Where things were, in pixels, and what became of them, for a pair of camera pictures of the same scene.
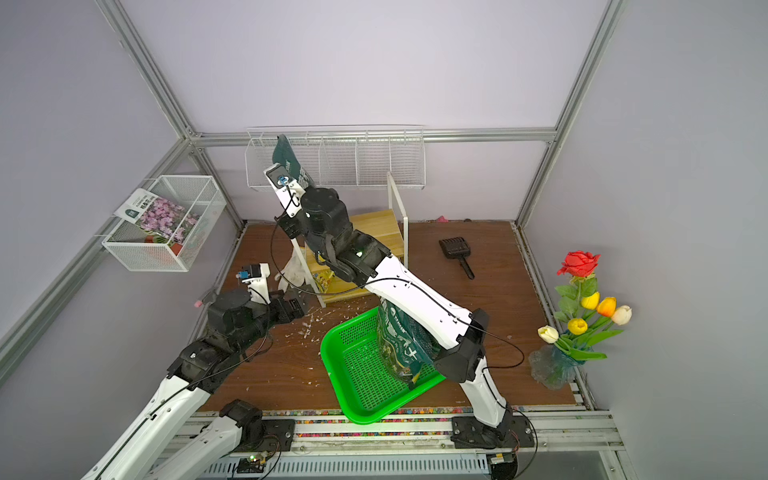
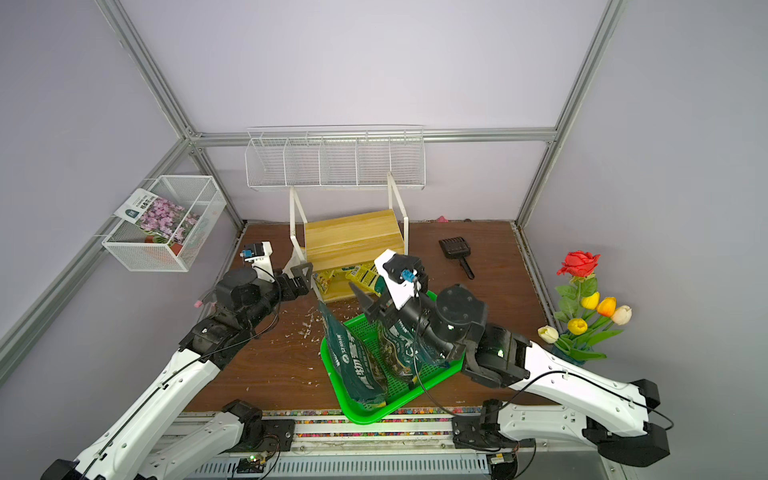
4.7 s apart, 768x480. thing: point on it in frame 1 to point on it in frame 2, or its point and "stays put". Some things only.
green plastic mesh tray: [356, 374] stays put
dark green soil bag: [283, 154] to [354, 364]
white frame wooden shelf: [389, 226] stays put
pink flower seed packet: [159, 220] stays put
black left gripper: [287, 315] to [289, 292]
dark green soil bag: [402, 346] stays put
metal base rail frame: [572, 444] stays put
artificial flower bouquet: [581, 321] stays put
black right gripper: [292, 223] to [375, 310]
